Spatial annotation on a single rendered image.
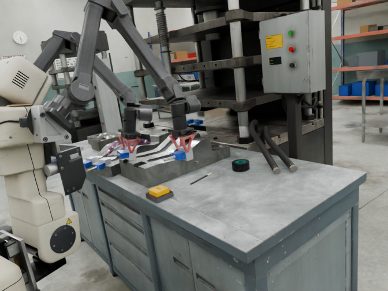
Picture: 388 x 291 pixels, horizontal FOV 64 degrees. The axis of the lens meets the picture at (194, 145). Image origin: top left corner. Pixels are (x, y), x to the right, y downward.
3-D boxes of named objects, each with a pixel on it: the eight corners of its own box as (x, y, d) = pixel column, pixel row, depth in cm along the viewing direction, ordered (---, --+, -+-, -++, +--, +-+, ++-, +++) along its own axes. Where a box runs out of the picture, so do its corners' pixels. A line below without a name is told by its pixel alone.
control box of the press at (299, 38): (311, 275, 185) (303, 10, 148) (269, 254, 209) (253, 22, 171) (331, 257, 198) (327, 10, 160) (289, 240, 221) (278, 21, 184)
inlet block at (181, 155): (167, 167, 124) (165, 155, 122) (161, 165, 128) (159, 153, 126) (193, 159, 131) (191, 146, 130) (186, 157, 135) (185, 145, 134)
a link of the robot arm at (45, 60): (58, 37, 153) (56, 21, 144) (85, 48, 154) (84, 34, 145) (6, 108, 132) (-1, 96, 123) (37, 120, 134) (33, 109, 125)
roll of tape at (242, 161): (239, 164, 149) (238, 157, 148) (253, 167, 143) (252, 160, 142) (228, 170, 143) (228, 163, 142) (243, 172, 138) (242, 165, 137)
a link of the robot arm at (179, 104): (167, 101, 126) (175, 101, 122) (181, 99, 130) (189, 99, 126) (169, 118, 128) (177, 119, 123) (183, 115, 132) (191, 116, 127)
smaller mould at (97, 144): (100, 152, 208) (97, 141, 207) (92, 148, 220) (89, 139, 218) (127, 144, 220) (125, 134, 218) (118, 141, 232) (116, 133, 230)
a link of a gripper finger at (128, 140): (132, 149, 150) (133, 130, 148) (140, 153, 145) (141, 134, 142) (119, 150, 146) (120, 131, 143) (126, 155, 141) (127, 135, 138)
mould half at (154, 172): (148, 188, 134) (143, 158, 131) (122, 176, 154) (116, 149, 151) (230, 156, 163) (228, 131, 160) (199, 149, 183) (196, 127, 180)
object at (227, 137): (247, 156, 183) (246, 145, 181) (140, 134, 284) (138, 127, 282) (324, 126, 232) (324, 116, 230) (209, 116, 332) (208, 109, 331)
